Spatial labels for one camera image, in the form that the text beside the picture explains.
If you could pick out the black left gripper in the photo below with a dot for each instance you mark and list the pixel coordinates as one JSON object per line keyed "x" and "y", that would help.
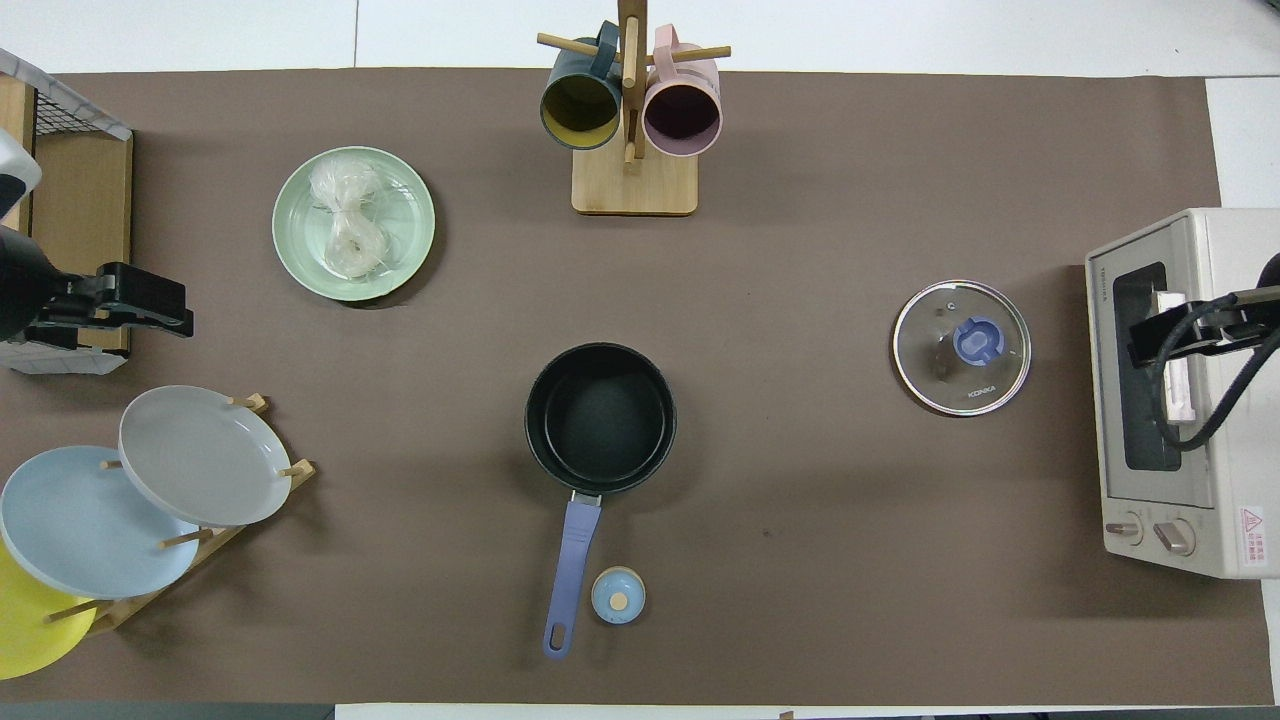
{"x": 75, "y": 320}

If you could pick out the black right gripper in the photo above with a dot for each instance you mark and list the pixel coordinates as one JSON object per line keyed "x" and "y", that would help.
{"x": 1232, "y": 315}

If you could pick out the glass lid blue knob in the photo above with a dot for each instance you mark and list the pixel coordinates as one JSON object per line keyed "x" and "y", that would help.
{"x": 975, "y": 340}

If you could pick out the clear plastic bag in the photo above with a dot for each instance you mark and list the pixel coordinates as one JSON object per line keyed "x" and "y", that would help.
{"x": 350, "y": 245}

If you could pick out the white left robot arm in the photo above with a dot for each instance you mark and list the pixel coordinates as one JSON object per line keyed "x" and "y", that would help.
{"x": 20, "y": 280}

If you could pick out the grey plate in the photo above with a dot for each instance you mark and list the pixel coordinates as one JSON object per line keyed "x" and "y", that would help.
{"x": 200, "y": 455}

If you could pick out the light blue plate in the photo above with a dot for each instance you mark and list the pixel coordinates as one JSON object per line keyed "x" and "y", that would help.
{"x": 80, "y": 525}

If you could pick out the wooden plate rack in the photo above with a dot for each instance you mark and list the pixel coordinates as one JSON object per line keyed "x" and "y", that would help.
{"x": 215, "y": 545}

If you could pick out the pale green plate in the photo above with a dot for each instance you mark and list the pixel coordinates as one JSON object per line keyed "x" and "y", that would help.
{"x": 400, "y": 190}

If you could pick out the yellow plate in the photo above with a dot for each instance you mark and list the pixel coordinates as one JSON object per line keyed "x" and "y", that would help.
{"x": 30, "y": 630}

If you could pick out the marbled grey rack panel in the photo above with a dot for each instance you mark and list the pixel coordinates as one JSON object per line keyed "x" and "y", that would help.
{"x": 100, "y": 118}
{"x": 70, "y": 362}

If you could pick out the wooden shelf boards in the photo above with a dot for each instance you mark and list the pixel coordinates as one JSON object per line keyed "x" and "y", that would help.
{"x": 85, "y": 200}

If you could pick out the beige toaster oven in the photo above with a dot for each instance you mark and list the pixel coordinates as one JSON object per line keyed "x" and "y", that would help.
{"x": 1230, "y": 470}

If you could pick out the brown table mat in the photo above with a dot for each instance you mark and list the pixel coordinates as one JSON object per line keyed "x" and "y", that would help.
{"x": 800, "y": 500}

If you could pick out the dark teal mug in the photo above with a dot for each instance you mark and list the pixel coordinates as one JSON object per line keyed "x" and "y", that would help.
{"x": 580, "y": 110}

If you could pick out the wooden mug tree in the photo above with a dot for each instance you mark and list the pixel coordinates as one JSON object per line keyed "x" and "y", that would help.
{"x": 635, "y": 185}

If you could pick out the pink mug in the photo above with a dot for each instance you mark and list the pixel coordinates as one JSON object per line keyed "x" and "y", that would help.
{"x": 682, "y": 115}

